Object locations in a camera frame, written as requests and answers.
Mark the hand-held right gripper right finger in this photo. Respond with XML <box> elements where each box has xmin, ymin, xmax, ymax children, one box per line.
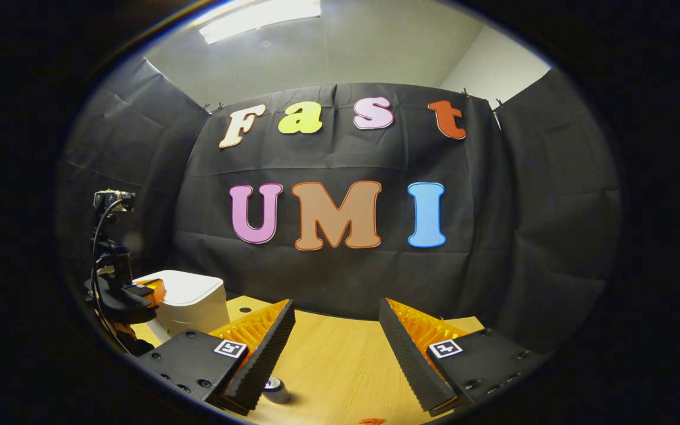
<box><xmin>378</xmin><ymin>297</ymin><xmax>553</xmax><ymax>417</ymax></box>

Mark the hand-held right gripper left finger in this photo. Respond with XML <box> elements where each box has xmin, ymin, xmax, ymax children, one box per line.
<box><xmin>137</xmin><ymin>299</ymin><xmax>296</xmax><ymax>417</ymax></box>

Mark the silver blue pop can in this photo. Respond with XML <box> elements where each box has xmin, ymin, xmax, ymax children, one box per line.
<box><xmin>262</xmin><ymin>375</ymin><xmax>292</xmax><ymax>406</ymax></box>

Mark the white desktop garbage bin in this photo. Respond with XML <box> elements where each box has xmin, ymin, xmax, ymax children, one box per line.
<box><xmin>132</xmin><ymin>270</ymin><xmax>230</xmax><ymax>344</ymax></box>

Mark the wooden desktop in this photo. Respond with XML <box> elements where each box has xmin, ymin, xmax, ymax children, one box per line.
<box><xmin>130</xmin><ymin>295</ymin><xmax>485</xmax><ymax>425</ymax></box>

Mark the black backdrop cloth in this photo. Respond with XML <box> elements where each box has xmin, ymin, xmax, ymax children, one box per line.
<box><xmin>57</xmin><ymin>54</ymin><xmax>623</xmax><ymax>355</ymax></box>

